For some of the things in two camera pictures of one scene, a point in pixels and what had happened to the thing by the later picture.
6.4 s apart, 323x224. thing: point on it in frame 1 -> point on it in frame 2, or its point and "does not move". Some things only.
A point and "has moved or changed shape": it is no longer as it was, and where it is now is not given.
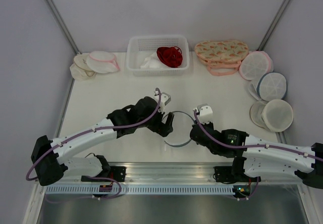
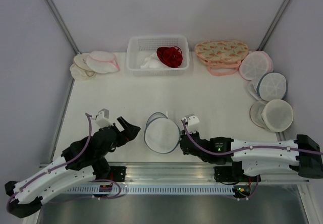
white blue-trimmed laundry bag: x=182 y=124 has moved or changed shape
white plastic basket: x=139 y=47 does not move
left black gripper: x=161 y=128 -> x=129 y=133
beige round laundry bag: x=275 y=115 does not move
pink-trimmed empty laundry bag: x=102 y=62 does not move
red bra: x=171 y=57 does not move
